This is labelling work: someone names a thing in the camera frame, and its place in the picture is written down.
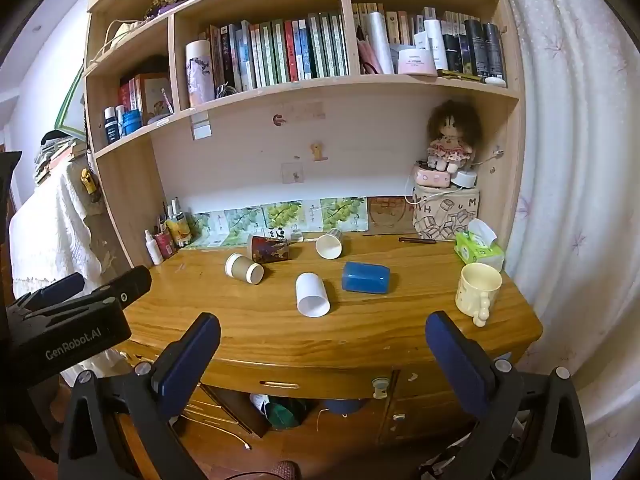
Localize blue plastic cup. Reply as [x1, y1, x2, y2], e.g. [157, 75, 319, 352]
[341, 261, 391, 295]

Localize orange card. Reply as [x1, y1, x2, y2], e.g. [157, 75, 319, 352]
[367, 196, 417, 234]

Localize red books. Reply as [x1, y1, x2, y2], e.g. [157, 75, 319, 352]
[118, 77, 138, 112]

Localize curly-haired rag doll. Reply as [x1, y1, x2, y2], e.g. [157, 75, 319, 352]
[425, 99, 484, 175]

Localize row of green leaf cards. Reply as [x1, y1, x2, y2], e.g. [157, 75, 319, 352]
[189, 196, 369, 249]

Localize purple dried flowers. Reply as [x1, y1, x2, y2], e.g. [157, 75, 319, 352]
[144, 0, 187, 20]

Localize stack of old books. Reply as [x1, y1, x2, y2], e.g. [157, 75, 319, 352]
[34, 130, 90, 187]

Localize yellow bottle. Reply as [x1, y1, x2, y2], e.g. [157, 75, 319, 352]
[167, 209, 194, 247]

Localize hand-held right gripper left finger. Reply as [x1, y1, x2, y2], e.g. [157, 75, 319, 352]
[57, 312, 222, 480]

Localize green bag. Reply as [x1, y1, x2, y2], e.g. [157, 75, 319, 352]
[264, 399, 307, 430]

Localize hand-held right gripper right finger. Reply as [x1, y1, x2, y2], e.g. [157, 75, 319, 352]
[425, 310, 592, 480]

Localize white dotted curtain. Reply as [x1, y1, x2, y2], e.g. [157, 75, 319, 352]
[492, 0, 640, 433]

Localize pink small device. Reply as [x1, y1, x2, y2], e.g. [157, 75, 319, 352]
[411, 161, 451, 188]

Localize cream ceramic mug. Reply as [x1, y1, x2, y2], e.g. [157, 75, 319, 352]
[454, 262, 503, 329]

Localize row of beige and black books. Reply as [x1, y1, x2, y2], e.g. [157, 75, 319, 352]
[352, 2, 508, 86]

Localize white spray bottle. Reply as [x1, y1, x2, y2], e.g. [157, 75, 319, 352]
[143, 229, 164, 266]

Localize white round device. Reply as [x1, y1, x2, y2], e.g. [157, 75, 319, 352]
[451, 167, 478, 190]

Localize white lace cloth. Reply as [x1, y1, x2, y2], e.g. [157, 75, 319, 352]
[9, 159, 108, 286]

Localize white flask with pink print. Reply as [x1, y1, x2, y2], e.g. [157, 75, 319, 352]
[185, 40, 217, 108]

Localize brown paper cup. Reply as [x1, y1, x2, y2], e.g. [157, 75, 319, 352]
[224, 252, 265, 286]

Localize white wall box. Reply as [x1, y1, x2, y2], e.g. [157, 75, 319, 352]
[192, 112, 214, 140]

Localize white plastic cup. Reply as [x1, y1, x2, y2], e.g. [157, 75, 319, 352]
[294, 272, 332, 319]

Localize white and pink cream jar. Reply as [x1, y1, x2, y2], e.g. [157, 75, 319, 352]
[397, 47, 439, 77]

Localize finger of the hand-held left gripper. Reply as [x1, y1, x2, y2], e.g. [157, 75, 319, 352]
[9, 272, 86, 312]
[27, 265, 153, 317]

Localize white paper cup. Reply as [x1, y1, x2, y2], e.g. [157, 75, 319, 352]
[314, 228, 344, 261]

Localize beige cloth bag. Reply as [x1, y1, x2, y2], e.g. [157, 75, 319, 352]
[102, 19, 147, 53]

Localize red knitted slipper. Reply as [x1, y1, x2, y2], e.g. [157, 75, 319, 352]
[271, 460, 302, 480]

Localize dark small bottle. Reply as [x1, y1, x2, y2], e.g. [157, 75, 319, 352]
[103, 107, 121, 144]

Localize dark red patterned cup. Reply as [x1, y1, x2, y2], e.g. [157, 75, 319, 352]
[247, 233, 291, 265]

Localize green tissue pack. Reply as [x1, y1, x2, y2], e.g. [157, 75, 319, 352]
[453, 218, 505, 272]

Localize wooden desk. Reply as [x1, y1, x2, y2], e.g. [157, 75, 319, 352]
[117, 230, 544, 463]

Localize printed cardboard box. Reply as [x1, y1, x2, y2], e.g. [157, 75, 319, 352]
[411, 185, 481, 241]

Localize white cosmetic bottle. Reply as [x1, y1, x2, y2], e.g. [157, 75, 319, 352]
[423, 18, 449, 71]

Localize wooden bookshelf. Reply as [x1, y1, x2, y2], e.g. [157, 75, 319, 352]
[82, 0, 527, 272]

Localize clear plastic roll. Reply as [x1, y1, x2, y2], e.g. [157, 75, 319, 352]
[362, 11, 397, 75]

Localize row of green and blue books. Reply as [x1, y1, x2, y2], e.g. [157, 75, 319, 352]
[206, 10, 351, 94]

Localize green framed picture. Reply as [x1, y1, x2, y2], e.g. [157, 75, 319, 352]
[54, 64, 89, 137]

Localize brown framed picture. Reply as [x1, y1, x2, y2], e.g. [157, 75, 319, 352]
[134, 72, 175, 117]

